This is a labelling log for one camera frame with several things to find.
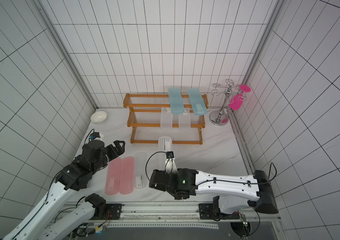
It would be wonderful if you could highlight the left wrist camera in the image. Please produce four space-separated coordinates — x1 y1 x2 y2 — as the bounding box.
89 132 104 142

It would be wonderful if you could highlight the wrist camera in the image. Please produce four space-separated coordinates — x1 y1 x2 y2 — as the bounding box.
165 151 176 174
89 132 104 142

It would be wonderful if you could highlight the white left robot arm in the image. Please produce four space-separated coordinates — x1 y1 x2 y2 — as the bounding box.
4 140 126 240

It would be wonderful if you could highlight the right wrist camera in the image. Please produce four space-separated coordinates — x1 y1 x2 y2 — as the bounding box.
165 151 176 174

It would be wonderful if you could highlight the pink pencil case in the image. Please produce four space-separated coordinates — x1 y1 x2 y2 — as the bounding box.
120 157 135 195
105 158 122 196

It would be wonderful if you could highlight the small green circuit board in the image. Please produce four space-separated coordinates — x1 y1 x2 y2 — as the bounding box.
237 214 251 237

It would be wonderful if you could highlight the white ceramic bowl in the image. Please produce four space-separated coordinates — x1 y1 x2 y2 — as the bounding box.
90 111 108 124

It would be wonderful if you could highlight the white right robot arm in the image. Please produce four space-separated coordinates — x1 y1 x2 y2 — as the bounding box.
149 169 279 215

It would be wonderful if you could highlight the orange wooden two-tier shelf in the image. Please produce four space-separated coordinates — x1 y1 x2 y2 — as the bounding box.
123 93 205 145

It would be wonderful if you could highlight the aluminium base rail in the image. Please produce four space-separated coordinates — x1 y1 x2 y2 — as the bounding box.
52 200 281 223

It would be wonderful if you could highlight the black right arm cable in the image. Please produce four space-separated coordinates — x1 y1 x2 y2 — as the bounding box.
145 151 278 190

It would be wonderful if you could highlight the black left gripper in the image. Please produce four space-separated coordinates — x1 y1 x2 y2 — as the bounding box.
91 140 126 174

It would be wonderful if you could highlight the chrome cup holder stand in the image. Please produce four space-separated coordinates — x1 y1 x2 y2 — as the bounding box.
209 79 246 127

